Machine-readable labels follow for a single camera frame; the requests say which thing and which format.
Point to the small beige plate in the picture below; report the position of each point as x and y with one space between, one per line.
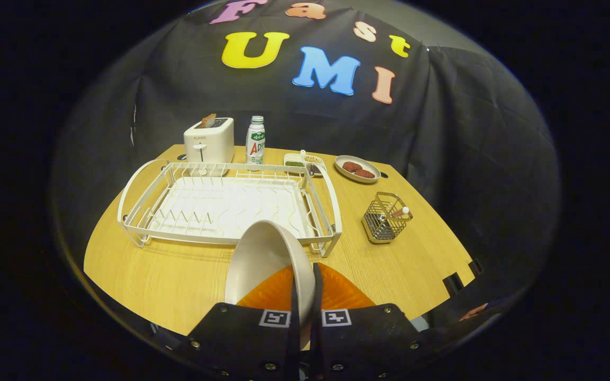
358 177

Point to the white plate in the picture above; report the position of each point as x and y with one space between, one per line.
262 254

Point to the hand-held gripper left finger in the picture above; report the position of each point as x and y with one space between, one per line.
247 344

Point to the white bottle with green label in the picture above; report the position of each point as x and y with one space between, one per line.
255 143

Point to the black backdrop cloth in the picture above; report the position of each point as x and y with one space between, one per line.
469 132

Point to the white toaster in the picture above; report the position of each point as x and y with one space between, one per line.
208 143

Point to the white divided condiment dish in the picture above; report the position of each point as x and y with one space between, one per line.
294 163

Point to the red-brown meat patty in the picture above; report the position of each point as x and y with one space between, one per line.
365 173
351 166

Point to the brown toast slice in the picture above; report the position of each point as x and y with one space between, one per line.
209 120

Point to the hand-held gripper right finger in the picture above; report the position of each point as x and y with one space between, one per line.
358 344

